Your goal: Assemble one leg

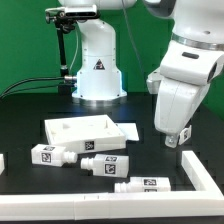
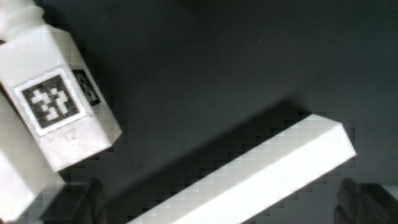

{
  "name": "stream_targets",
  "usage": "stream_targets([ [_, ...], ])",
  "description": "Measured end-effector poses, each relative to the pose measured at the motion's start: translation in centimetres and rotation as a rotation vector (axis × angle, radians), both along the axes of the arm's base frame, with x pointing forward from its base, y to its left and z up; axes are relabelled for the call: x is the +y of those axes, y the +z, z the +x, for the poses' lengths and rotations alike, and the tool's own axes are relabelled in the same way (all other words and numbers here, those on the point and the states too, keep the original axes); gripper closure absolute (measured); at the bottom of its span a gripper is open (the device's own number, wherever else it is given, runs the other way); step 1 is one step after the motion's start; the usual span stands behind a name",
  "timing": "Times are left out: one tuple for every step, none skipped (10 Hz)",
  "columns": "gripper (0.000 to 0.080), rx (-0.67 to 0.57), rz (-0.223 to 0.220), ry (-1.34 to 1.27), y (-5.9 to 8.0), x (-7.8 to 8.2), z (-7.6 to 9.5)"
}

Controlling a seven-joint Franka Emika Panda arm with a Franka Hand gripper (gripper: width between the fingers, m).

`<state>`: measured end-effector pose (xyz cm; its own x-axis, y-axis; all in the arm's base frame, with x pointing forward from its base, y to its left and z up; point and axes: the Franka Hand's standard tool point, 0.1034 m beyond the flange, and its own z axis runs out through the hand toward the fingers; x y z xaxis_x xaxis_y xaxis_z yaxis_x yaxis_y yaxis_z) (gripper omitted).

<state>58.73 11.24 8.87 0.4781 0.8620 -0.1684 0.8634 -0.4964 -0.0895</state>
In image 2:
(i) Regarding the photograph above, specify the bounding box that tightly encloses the white square table top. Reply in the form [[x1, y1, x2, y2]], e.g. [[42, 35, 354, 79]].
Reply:
[[0, 94, 65, 224]]

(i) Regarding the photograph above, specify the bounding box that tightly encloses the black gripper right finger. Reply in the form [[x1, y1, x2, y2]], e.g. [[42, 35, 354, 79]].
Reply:
[[335, 178, 398, 224]]

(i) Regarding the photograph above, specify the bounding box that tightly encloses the white L-shaped obstacle fence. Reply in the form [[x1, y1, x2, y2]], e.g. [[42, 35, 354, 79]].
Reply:
[[127, 115, 356, 224]]

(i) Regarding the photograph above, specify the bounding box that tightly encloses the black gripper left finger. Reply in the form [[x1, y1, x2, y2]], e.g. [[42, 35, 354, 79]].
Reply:
[[40, 178, 107, 224]]

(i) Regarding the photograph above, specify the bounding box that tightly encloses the white table leg tag 12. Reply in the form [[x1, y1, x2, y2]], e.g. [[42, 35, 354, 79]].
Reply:
[[0, 0, 122, 170]]

